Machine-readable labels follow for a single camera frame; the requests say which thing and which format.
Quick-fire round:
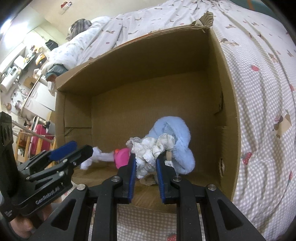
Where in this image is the white quilted duvet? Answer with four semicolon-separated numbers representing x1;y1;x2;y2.
42;16;111;75

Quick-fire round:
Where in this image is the wooden chair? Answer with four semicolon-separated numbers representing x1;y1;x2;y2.
12;116;56;164

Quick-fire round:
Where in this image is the white lace scrunchie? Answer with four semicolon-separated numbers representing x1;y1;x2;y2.
130;133;175;186

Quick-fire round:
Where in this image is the beige makeup sponge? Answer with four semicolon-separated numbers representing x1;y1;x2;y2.
166;151;172;161

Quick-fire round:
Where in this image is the pink heart-shaped sponge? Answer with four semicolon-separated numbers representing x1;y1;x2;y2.
114;148;130;169

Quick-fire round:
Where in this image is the white small sock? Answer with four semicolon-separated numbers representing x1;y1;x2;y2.
80;147;114;170

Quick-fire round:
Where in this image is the white kitchen appliance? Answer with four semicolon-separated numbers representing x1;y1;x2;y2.
1;66;19;93

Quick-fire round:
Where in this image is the checkered bed sheet with dogs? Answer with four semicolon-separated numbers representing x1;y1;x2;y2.
43;0;296;241

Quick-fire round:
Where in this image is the light blue fluffy sock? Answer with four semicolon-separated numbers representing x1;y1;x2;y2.
145;116;195;175

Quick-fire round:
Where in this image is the white drawer cabinet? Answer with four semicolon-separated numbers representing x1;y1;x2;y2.
21;81;56;120

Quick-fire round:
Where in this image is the person's left hand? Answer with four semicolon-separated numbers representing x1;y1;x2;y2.
10;198;61;239

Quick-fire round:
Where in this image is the open brown cardboard box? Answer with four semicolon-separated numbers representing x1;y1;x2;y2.
55;12;240;199

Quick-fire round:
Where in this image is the grey striped pillow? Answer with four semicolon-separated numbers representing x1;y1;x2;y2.
66;19;92;41

